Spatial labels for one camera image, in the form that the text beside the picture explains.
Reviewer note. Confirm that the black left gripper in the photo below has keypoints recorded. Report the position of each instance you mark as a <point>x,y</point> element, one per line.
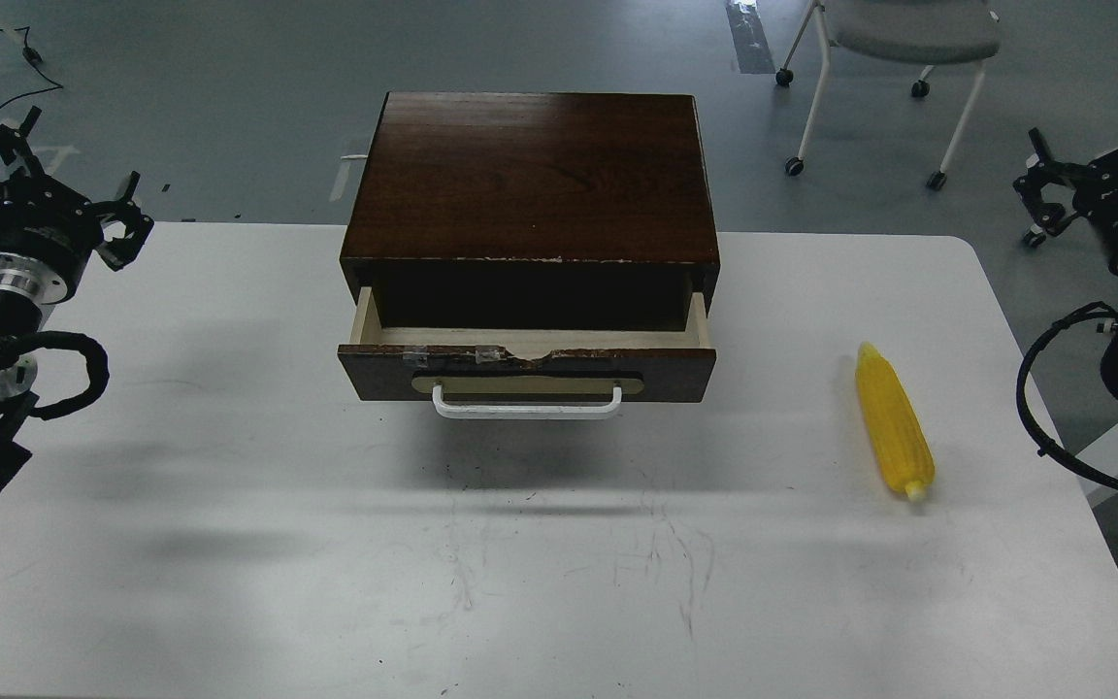
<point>42,218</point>

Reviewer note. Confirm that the yellow toy corn cob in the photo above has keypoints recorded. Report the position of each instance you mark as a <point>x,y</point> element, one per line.
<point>901,450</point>

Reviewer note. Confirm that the wooden drawer with white handle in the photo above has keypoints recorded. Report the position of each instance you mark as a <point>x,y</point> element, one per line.
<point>527,374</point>

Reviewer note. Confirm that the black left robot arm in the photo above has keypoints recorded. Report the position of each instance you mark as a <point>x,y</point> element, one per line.
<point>27,289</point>

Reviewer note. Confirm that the grey chair with white legs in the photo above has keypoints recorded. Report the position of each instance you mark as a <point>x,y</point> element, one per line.
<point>923,33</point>

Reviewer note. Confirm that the dark wooden cabinet box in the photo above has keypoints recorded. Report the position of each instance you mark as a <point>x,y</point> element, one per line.
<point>561,209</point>

